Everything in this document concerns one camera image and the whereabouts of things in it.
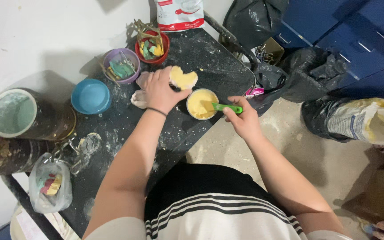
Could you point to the heart mould with yellow plaster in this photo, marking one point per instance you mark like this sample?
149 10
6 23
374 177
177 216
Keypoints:
183 78

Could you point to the black bag around paper sack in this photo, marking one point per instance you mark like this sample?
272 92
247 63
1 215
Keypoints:
313 116

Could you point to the large tin with beige powder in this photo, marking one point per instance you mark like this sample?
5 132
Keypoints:
8 153

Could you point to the green plastic spoon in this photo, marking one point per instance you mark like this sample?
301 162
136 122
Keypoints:
223 107

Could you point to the black metal table frame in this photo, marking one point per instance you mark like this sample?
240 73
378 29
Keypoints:
232 40

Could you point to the black and white striped shirt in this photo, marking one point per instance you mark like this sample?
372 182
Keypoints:
218 206

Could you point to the white and red powder bag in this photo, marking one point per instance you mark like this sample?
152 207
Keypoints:
178 15

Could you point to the purple bowl with coloured pieces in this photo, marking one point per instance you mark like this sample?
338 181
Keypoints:
121 68

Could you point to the clear bag of coloured pieces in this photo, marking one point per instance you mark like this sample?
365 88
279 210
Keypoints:
50 186

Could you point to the small cardboard box with clips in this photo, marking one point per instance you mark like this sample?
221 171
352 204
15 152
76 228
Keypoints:
270 51

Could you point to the crumpled black plastic bag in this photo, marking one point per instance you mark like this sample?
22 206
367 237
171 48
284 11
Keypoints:
315 73

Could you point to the open paper powder sack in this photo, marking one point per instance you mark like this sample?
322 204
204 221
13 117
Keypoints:
365 121

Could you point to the red bowl with coloured pieces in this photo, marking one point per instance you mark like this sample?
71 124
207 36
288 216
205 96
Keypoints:
152 46

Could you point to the large tin with green residue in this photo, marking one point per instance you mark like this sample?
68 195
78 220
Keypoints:
22 113

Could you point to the small bowl of yellow mix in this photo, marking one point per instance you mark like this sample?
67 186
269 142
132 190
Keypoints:
198 105

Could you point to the black bag beside table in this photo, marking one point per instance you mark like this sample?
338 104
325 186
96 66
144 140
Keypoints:
268 86

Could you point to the blue plastic bowl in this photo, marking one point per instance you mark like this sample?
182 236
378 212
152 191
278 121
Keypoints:
90 96

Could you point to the black plastic rubbish bag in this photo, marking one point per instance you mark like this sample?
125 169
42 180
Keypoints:
253 20

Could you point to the person's left hand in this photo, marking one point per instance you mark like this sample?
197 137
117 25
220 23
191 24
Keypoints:
160 93

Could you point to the blue drawer cabinet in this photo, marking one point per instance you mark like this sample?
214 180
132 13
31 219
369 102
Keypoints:
355 40

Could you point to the brown cardboard box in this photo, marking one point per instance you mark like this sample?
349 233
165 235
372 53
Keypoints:
378 193

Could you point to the pink foil packet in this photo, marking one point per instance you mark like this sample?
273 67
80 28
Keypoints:
254 92

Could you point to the person's right hand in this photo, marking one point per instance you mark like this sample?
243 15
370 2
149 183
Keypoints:
247 121

